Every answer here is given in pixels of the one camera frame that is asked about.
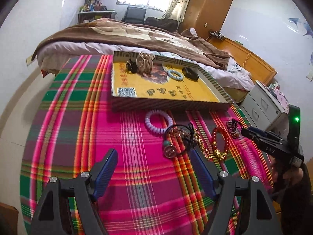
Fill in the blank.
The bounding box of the lilac spiral hair tie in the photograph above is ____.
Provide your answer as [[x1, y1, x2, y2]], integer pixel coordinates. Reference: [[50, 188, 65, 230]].
[[144, 109, 174, 135]]

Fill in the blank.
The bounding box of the wooden wardrobe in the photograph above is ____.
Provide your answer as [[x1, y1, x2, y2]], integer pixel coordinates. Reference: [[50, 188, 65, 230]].
[[178, 0, 233, 39]]

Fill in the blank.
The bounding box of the grey drawer nightstand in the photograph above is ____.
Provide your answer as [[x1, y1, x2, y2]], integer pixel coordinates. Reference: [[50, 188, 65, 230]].
[[239, 81, 288, 131]]

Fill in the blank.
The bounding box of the colourful plaid cloth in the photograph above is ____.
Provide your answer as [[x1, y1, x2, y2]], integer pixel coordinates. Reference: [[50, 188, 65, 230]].
[[19, 54, 274, 235]]

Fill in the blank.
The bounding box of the white floral quilt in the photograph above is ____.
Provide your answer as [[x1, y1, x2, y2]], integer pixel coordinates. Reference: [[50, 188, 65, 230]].
[[35, 41, 255, 91]]

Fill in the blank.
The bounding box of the light blue spiral hair tie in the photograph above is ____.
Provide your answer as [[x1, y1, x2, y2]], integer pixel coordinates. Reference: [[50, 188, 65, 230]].
[[166, 69, 184, 82]]

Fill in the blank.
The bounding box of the power strip on headboard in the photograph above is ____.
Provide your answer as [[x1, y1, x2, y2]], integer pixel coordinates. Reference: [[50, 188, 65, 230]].
[[209, 31, 225, 40]]

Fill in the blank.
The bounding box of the transparent hair claw clip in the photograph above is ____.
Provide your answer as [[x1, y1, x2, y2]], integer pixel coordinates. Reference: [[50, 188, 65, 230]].
[[136, 52, 155, 75]]

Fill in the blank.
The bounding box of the cluttered shelf desk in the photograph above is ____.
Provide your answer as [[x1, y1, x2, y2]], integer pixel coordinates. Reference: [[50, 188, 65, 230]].
[[77, 0, 117, 24]]

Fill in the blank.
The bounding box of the gold chain bracelet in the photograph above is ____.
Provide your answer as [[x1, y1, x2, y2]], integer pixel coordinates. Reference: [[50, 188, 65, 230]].
[[192, 127, 228, 162]]

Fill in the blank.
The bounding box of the black hair tie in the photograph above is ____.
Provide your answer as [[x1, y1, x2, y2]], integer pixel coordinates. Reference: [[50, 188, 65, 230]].
[[126, 59, 138, 74]]

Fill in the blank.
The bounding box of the black office chair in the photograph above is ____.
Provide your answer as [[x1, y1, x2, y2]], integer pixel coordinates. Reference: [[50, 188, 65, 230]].
[[121, 6, 146, 24]]

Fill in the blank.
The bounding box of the dark bead amber bracelet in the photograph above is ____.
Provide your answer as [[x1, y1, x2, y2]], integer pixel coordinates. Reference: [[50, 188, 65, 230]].
[[226, 118, 244, 139]]

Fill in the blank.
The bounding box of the black cord coin pendant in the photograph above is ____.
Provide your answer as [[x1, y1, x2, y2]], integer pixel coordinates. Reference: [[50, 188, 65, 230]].
[[162, 123, 196, 159]]

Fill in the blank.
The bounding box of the black smart band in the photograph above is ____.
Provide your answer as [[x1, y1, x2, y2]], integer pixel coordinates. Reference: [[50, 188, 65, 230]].
[[183, 67, 199, 82]]

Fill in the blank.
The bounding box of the mattress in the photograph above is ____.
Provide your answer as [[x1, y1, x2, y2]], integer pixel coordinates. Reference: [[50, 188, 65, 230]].
[[224, 87, 249, 103]]

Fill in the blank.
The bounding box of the brown fleece blanket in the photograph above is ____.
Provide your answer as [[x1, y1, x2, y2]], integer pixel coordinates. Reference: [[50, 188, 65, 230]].
[[32, 18, 230, 71]]

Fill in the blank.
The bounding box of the red bead bracelet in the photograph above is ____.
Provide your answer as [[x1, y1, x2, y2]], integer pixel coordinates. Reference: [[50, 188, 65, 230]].
[[211, 126, 230, 155]]

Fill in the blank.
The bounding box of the wooden headboard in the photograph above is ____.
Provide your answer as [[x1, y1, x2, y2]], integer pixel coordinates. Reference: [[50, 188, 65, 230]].
[[209, 37, 277, 86]]

